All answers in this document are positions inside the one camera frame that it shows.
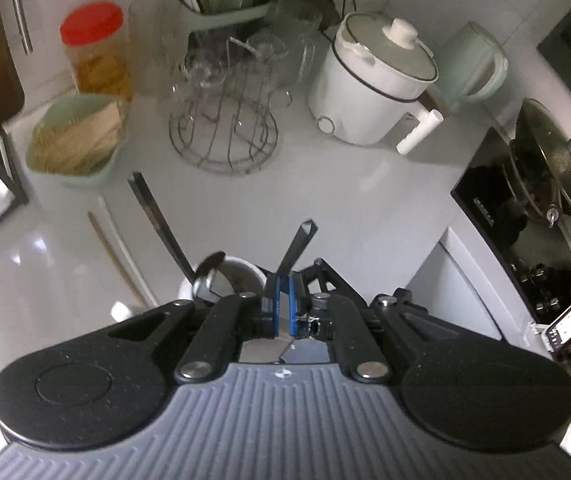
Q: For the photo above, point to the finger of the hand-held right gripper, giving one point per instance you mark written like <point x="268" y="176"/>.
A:
<point x="330" y="280"/>

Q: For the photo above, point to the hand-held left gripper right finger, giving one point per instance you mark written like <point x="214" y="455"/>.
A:
<point x="294" y="310"/>

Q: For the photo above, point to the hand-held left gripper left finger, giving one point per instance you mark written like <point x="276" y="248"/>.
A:
<point x="270" y="310"/>

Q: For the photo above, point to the white ceramic mug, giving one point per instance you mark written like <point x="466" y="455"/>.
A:
<point x="258" y="272"/>

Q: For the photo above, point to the metal spoon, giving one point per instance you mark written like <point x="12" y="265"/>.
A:
<point x="210" y="270"/>

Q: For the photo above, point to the bundle of chopsticks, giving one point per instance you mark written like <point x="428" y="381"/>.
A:
<point x="125" y="245"/>

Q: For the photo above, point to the black induction cooktop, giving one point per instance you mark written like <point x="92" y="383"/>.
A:
<point x="485" y="200"/>

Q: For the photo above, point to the white electric pot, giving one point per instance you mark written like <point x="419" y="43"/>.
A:
<point x="355" y="105"/>

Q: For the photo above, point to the black wok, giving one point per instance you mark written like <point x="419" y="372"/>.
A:
<point x="520" y="195"/>

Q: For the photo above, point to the pale green basket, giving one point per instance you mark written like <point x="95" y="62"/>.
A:
<point x="90" y="175"/>

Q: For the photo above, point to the clear stemmed glass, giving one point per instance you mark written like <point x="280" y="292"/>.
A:
<point x="200" y="72"/>
<point x="265" y="52"/>

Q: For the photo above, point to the textured glass pitcher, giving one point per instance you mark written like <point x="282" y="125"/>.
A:
<point x="295" y="45"/>

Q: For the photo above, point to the pile of wooden sticks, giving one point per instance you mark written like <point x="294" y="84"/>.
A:
<point x="85" y="135"/>

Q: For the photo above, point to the glass pot lid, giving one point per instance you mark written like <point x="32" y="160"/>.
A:
<point x="555" y="160"/>

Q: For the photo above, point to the pale green kettle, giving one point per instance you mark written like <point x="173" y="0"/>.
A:
<point x="470" y="60"/>

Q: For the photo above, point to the red lid plastic jar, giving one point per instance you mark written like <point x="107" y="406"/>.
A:
<point x="92" y="22"/>

